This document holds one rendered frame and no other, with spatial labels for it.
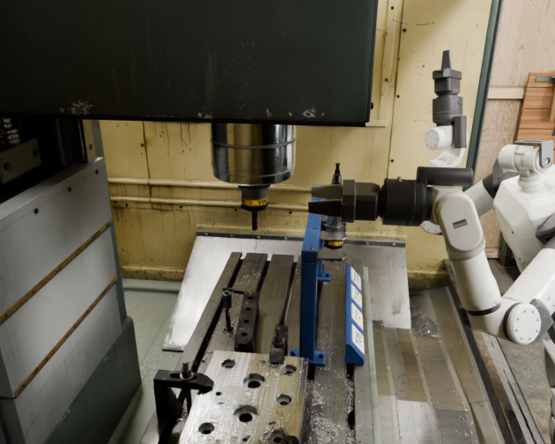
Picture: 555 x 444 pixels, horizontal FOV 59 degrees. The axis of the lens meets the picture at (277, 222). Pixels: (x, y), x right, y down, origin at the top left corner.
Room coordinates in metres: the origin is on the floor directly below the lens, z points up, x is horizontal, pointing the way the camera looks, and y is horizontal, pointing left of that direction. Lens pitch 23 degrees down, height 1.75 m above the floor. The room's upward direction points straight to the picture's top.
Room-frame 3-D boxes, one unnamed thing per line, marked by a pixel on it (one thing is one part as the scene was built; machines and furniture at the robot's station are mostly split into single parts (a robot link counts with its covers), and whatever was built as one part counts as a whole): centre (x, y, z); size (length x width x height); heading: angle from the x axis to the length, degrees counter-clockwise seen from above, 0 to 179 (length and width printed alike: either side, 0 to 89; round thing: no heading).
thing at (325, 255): (1.06, -0.13, 1.21); 0.07 x 0.05 x 0.01; 83
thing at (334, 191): (0.93, -0.10, 1.42); 0.06 x 0.02 x 0.03; 83
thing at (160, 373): (0.87, 0.21, 0.97); 0.13 x 0.03 x 0.15; 83
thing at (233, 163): (0.90, 0.05, 1.52); 0.16 x 0.16 x 0.12
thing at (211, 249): (1.55, -0.04, 0.75); 0.89 x 0.70 x 0.26; 83
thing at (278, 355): (1.00, 0.00, 0.97); 0.13 x 0.03 x 0.15; 173
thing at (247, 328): (1.17, 0.08, 0.93); 0.26 x 0.05 x 0.06; 178
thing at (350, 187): (0.88, -0.18, 1.42); 0.13 x 0.12 x 0.10; 173
